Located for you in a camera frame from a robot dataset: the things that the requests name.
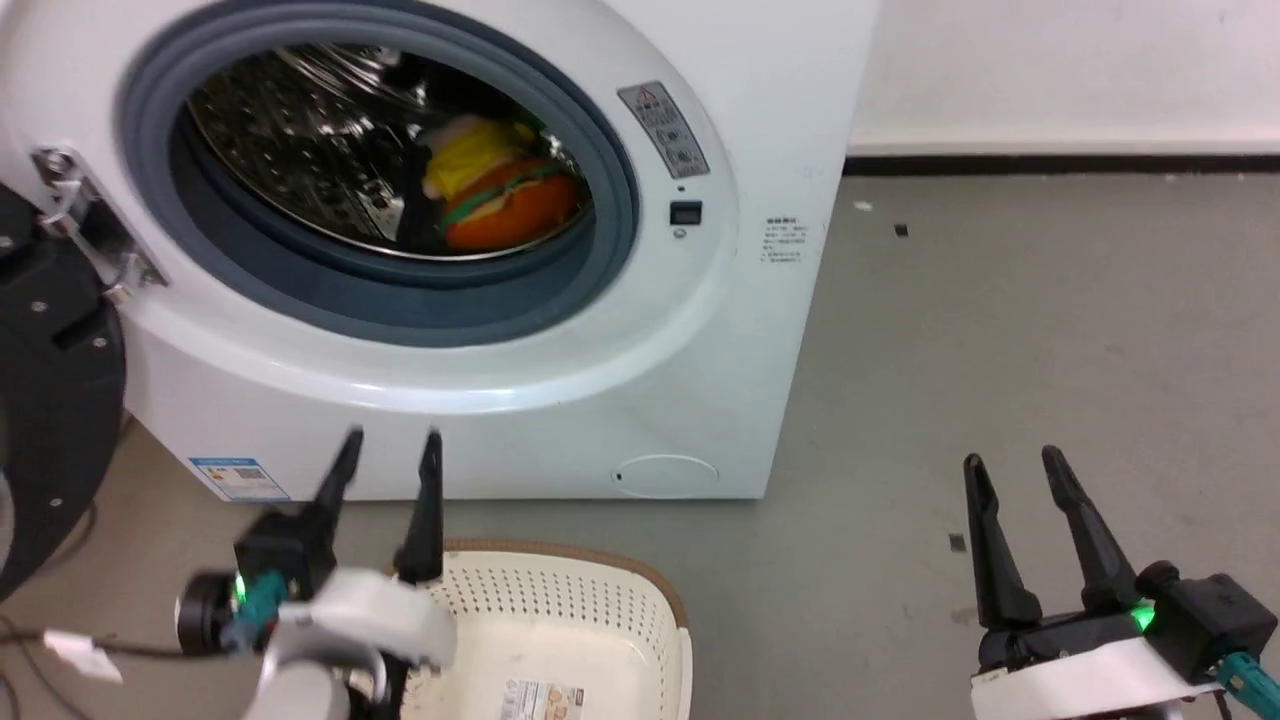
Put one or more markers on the black door lock latch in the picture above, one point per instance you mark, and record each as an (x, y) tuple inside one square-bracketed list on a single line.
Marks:
[(685, 213)]

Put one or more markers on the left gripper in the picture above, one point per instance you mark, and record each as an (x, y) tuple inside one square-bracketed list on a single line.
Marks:
[(370, 612)]

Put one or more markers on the black round washer door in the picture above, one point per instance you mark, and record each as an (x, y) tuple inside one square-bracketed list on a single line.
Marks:
[(50, 400)]

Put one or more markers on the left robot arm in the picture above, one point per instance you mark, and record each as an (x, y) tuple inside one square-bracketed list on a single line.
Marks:
[(300, 695)]

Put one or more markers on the round filter cover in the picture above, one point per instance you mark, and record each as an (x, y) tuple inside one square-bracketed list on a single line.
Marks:
[(665, 476)]

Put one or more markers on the hamburger plush toy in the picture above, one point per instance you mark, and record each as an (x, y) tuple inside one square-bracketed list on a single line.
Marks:
[(505, 190)]

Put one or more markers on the grey warning sticker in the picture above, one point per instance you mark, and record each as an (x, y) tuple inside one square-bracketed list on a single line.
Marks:
[(664, 130)]

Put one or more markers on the white front-load washing machine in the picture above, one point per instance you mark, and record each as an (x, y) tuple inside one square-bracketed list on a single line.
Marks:
[(780, 100)]

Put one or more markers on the paper label sticker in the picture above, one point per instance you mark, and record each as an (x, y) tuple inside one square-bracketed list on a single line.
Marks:
[(545, 700)]

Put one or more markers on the metal door hinge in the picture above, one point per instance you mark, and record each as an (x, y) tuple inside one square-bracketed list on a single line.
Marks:
[(95, 225)]

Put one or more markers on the blue energy label sticker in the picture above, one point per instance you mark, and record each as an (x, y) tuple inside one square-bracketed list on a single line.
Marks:
[(238, 480)]

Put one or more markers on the black baseboard strip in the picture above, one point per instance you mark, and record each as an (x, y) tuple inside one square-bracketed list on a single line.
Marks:
[(1060, 164)]

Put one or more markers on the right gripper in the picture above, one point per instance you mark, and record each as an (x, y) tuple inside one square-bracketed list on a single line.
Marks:
[(1080, 670)]

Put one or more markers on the cream perforated laundry basket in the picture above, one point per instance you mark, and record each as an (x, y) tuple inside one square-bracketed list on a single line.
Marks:
[(560, 610)]

